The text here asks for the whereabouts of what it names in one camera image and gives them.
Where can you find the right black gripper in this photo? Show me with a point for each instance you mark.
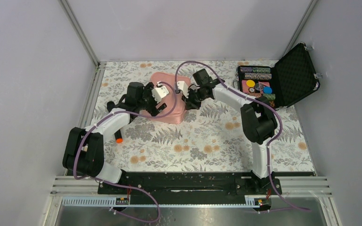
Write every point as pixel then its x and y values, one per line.
pixel 190 91

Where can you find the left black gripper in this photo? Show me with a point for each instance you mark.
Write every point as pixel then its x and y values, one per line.
pixel 153 110

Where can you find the pink medicine kit case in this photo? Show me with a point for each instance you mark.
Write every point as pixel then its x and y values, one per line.
pixel 177 115

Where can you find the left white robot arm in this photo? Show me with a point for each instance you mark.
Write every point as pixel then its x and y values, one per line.
pixel 84 152

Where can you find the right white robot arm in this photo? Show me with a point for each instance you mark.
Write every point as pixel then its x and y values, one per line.
pixel 258 121

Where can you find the floral table mat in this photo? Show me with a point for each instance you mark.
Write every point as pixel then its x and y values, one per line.
pixel 208 139

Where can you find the black thermometer orange tip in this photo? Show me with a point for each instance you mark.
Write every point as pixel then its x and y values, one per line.
pixel 118 136

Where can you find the black poker chip case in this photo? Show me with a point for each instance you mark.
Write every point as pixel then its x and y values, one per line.
pixel 289 81

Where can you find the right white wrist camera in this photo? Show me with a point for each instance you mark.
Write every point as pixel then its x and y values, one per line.
pixel 182 87

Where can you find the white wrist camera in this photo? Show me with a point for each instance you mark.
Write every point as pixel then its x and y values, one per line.
pixel 182 87
pixel 159 92

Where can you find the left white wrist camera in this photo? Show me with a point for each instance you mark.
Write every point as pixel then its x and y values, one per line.
pixel 159 92

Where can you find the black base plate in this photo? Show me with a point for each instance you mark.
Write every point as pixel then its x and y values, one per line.
pixel 192 188

